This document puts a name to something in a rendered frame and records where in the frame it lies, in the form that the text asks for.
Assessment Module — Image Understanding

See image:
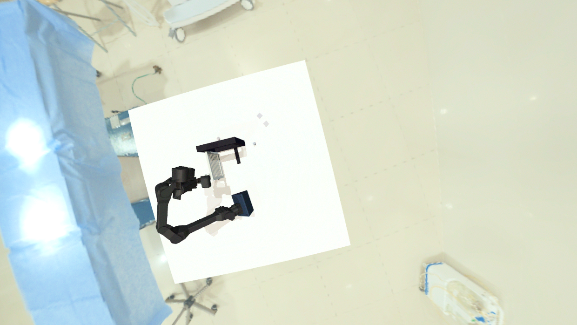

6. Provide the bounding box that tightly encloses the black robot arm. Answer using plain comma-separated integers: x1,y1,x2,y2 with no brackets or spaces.
155,166,243,244

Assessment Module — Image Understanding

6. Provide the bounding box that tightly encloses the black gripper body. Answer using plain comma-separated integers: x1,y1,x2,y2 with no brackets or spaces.
186,176,211,192

